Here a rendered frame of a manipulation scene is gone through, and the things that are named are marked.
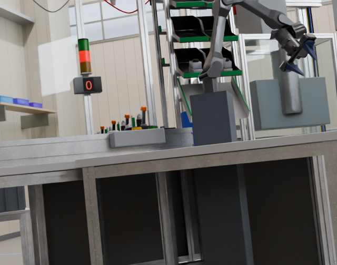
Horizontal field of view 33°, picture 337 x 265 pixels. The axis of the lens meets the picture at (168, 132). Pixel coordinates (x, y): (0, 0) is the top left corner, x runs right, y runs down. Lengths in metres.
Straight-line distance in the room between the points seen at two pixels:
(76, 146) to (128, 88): 8.17
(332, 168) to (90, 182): 0.82
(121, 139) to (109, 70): 8.37
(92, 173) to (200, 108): 0.47
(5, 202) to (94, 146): 2.05
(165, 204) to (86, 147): 0.38
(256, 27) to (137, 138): 1.65
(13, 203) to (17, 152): 2.05
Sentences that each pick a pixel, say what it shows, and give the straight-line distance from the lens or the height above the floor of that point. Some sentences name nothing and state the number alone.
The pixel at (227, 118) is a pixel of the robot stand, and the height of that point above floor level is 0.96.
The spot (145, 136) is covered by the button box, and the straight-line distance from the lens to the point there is 2.25.
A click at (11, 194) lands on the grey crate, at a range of 4.25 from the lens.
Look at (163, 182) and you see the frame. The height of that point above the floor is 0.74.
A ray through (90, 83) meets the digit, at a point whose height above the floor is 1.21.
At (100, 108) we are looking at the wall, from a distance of 10.55.
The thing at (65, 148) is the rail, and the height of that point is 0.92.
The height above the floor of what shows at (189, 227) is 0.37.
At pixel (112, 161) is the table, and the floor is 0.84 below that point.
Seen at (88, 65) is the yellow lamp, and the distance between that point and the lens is 2.60.
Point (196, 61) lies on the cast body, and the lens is 2.57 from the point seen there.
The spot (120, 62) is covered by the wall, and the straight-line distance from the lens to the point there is 10.52.
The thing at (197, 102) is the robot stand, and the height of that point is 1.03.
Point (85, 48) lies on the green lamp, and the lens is 2.61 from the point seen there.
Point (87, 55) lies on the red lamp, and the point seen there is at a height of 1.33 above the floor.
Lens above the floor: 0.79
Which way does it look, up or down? 4 degrees up
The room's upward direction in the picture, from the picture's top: 6 degrees counter-clockwise
